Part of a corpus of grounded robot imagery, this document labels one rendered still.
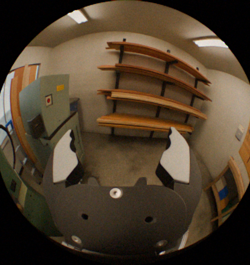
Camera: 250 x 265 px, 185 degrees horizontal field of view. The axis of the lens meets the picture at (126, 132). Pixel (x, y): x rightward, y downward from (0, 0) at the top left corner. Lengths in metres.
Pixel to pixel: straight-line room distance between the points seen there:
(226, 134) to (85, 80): 3.47
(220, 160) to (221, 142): 0.44
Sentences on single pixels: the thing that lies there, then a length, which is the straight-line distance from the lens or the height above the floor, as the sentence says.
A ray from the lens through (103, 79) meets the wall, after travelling 1.92.
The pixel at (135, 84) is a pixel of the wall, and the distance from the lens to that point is 1.90.
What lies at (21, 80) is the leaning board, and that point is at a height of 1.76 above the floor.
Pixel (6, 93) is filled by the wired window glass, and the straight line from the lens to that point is 2.31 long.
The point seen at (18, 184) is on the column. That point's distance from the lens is 0.91.
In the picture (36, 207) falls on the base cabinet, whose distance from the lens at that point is 0.96.
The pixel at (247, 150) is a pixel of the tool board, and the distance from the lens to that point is 2.42.
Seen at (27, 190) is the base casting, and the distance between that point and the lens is 0.84.
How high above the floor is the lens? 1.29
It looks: 32 degrees down
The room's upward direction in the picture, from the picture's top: 9 degrees clockwise
